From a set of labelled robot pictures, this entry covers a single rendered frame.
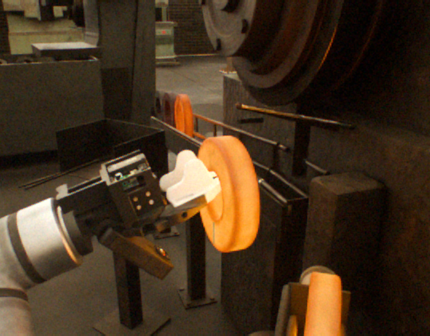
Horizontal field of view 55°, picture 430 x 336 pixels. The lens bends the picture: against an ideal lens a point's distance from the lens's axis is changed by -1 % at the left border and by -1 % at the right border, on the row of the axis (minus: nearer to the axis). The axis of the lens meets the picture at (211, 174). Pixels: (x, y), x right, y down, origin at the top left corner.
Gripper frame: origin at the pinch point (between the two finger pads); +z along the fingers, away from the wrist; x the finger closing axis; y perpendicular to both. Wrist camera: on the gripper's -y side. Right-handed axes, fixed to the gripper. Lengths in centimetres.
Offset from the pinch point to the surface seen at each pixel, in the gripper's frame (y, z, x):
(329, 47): 10.0, 22.7, 6.4
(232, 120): -18, 24, 66
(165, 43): -102, 170, 839
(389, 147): -7.0, 27.6, 1.5
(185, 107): -17, 17, 92
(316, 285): -7.0, 2.4, -16.5
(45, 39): -27, -55, 934
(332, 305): -7.4, 2.3, -19.5
